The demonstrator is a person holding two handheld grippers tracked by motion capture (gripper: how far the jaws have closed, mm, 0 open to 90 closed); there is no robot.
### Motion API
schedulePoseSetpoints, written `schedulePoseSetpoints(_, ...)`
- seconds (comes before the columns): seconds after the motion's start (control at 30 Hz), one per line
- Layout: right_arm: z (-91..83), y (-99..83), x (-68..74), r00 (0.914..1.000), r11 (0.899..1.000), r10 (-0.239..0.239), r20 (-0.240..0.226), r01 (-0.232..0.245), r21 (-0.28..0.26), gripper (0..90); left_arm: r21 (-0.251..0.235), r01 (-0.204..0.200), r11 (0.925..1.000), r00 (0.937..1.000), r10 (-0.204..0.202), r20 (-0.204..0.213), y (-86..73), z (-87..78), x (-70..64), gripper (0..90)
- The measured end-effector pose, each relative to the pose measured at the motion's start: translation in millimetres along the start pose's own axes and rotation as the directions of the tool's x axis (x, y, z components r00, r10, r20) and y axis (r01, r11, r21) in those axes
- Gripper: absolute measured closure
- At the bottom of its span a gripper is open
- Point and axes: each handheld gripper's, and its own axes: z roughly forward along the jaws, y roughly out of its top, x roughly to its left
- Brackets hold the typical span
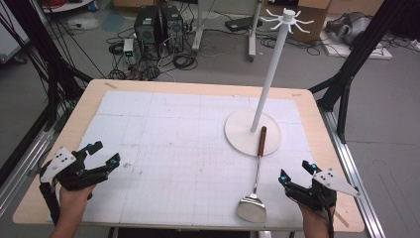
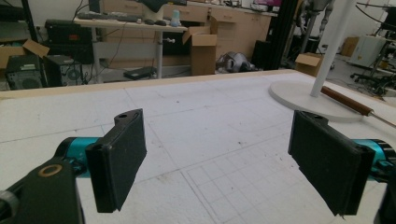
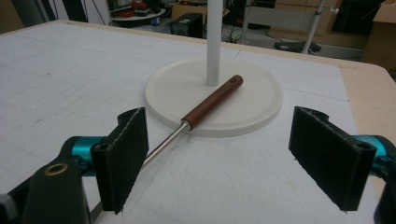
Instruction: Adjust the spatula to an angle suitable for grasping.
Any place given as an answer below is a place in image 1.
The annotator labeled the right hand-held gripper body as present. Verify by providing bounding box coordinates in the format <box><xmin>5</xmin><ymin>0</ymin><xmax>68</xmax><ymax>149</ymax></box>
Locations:
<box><xmin>286</xmin><ymin>168</ymin><xmax>361</xmax><ymax>212</ymax></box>

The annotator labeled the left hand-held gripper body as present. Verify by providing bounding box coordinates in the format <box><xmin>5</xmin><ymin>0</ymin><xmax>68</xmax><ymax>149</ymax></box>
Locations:
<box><xmin>40</xmin><ymin>147</ymin><xmax>111</xmax><ymax>191</ymax></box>

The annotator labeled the metal spatula with brown handle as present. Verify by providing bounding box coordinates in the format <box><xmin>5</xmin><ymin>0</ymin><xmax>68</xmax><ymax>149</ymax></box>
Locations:
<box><xmin>236</xmin><ymin>125</ymin><xmax>268</xmax><ymax>224</ymax></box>

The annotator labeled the white hook rack stand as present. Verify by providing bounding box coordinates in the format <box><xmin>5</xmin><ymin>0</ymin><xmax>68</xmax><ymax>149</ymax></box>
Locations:
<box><xmin>224</xmin><ymin>8</ymin><xmax>315</xmax><ymax>158</ymax></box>

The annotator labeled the person's left hand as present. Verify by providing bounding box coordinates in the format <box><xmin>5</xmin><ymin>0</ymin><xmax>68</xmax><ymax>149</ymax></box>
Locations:
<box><xmin>58</xmin><ymin>182</ymin><xmax>98</xmax><ymax>216</ymax></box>

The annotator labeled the person's right hand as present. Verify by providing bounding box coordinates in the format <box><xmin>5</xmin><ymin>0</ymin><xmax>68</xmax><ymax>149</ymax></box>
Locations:
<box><xmin>296</xmin><ymin>201</ymin><xmax>336</xmax><ymax>230</ymax></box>

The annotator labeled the white grid mat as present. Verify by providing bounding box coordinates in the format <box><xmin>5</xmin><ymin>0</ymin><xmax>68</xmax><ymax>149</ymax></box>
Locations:
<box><xmin>46</xmin><ymin>89</ymin><xmax>316</xmax><ymax>231</ymax></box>

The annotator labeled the small grey power supply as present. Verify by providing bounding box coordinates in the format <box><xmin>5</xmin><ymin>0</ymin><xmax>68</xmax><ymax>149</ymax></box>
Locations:
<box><xmin>122</xmin><ymin>38</ymin><xmax>137</xmax><ymax>66</ymax></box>

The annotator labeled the white floor board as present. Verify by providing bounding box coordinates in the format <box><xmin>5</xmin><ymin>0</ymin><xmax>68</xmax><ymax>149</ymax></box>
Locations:
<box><xmin>320</xmin><ymin>30</ymin><xmax>394</xmax><ymax>61</ymax></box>

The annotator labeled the black computer tower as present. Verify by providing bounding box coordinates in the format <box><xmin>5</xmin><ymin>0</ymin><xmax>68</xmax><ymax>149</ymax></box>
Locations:
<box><xmin>133</xmin><ymin>5</ymin><xmax>163</xmax><ymax>48</ymax></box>
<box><xmin>160</xmin><ymin>4</ymin><xmax>185</xmax><ymax>55</ymax></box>

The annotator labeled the grey bag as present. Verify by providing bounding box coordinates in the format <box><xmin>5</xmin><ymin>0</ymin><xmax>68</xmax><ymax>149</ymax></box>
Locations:
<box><xmin>325</xmin><ymin>12</ymin><xmax>373</xmax><ymax>47</ymax></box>

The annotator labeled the white stand leg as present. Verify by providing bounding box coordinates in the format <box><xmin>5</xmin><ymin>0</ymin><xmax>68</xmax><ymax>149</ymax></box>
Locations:
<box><xmin>247</xmin><ymin>0</ymin><xmax>264</xmax><ymax>62</ymax></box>
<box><xmin>191</xmin><ymin>0</ymin><xmax>206</xmax><ymax>55</ymax></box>

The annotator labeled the cardboard box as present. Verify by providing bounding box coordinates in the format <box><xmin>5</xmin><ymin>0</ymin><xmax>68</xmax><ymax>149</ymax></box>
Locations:
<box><xmin>261</xmin><ymin>0</ymin><xmax>332</xmax><ymax>45</ymax></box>

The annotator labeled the flat black device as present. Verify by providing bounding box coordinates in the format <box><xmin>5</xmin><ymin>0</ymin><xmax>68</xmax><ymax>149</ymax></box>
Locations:
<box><xmin>224</xmin><ymin>15</ymin><xmax>264</xmax><ymax>33</ymax></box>

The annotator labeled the aluminium rail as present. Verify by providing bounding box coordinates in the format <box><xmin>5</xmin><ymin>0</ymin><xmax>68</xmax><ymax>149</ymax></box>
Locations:
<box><xmin>320</xmin><ymin>108</ymin><xmax>386</xmax><ymax>238</ymax></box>
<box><xmin>0</xmin><ymin>127</ymin><xmax>56</xmax><ymax>217</ymax></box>

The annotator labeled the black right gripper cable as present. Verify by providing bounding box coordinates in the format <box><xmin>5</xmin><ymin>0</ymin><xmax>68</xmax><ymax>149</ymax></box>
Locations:
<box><xmin>316</xmin><ymin>192</ymin><xmax>337</xmax><ymax>238</ymax></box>

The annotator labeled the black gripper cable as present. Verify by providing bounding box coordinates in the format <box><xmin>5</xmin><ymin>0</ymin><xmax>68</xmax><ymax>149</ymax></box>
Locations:
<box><xmin>39</xmin><ymin>179</ymin><xmax>62</xmax><ymax>226</ymax></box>
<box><xmin>316</xmin><ymin>192</ymin><xmax>337</xmax><ymax>238</ymax></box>

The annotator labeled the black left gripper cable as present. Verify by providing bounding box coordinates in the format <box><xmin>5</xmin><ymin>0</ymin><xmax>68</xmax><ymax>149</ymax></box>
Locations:
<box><xmin>39</xmin><ymin>179</ymin><xmax>62</xmax><ymax>226</ymax></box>

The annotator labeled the black metal frame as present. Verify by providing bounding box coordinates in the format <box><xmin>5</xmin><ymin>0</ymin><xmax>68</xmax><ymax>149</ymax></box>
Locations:
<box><xmin>0</xmin><ymin>0</ymin><xmax>94</xmax><ymax>133</ymax></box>
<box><xmin>308</xmin><ymin>0</ymin><xmax>412</xmax><ymax>144</ymax></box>

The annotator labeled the tangle of black floor cables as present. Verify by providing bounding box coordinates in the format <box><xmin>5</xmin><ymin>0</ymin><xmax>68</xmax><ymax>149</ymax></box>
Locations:
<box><xmin>106</xmin><ymin>26</ymin><xmax>200</xmax><ymax>81</ymax></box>

